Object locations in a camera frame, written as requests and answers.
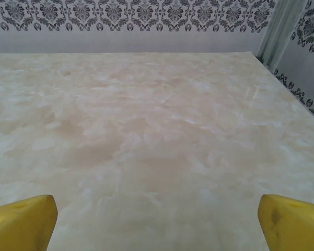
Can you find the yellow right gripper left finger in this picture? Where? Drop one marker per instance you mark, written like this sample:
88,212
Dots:
21,225

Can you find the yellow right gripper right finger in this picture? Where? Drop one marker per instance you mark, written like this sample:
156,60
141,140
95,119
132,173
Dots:
292,227

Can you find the aluminium frame post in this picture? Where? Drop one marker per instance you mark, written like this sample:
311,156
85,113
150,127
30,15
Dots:
279,31

